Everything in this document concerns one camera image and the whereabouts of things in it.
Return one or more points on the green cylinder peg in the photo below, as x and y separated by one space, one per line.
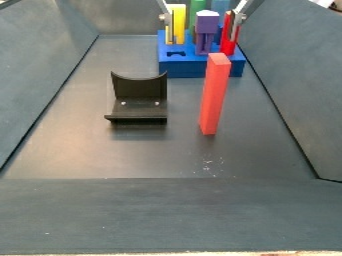
197 5

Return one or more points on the yellow notched block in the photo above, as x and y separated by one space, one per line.
175 30

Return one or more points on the red hexagonal peg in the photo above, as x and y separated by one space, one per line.
228 44

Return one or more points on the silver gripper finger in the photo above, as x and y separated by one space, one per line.
240 16
166 15

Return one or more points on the purple pentagon peg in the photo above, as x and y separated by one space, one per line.
206 27

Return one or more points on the blue peg board base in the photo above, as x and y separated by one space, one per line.
182 64

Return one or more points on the red rectangular block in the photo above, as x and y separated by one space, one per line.
214 90

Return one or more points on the black curved bracket stand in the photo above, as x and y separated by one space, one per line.
141 99

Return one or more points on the light blue rounded block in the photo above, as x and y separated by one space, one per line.
221 6

